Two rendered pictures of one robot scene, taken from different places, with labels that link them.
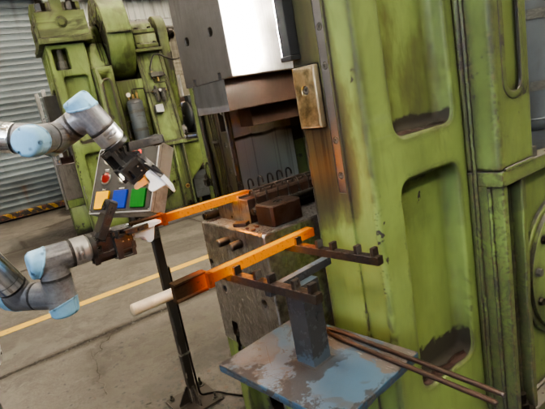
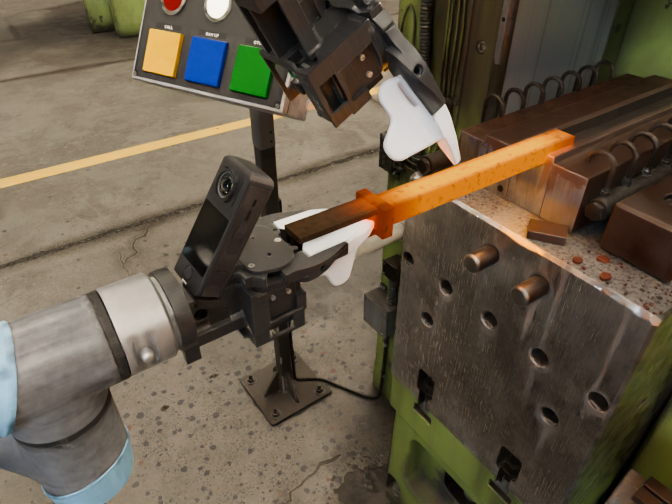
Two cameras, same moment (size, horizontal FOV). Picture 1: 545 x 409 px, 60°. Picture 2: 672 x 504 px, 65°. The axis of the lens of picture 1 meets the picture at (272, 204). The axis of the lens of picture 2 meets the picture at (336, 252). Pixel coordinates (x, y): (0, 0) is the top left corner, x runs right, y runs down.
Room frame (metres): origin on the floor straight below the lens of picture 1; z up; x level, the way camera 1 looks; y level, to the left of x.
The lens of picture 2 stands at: (0.92, 0.37, 1.29)
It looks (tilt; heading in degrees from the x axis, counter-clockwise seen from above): 37 degrees down; 0
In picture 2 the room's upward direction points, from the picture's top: straight up
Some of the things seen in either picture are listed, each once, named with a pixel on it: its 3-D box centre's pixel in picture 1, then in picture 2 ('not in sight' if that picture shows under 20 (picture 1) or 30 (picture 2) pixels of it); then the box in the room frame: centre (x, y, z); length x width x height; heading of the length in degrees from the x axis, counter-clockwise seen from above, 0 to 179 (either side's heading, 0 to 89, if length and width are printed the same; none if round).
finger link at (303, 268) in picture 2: (132, 229); (302, 259); (1.29, 0.40, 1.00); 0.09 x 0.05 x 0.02; 122
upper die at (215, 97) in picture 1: (263, 89); not in sight; (1.65, -0.04, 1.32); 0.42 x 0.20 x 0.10; 125
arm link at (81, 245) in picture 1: (81, 250); (142, 323); (1.23, 0.53, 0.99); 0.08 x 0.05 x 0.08; 35
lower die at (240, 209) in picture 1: (281, 191); (606, 132); (1.65, -0.04, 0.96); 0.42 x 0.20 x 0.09; 125
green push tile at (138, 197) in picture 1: (139, 198); (254, 71); (1.79, 0.50, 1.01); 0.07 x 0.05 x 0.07; 60
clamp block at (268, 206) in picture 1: (279, 210); (668, 225); (1.42, -0.02, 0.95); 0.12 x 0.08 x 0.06; 125
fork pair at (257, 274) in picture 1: (297, 259); not in sight; (1.05, -0.03, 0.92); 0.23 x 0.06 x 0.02; 131
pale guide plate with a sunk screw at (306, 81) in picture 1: (308, 97); not in sight; (1.35, -0.15, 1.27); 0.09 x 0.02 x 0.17; 35
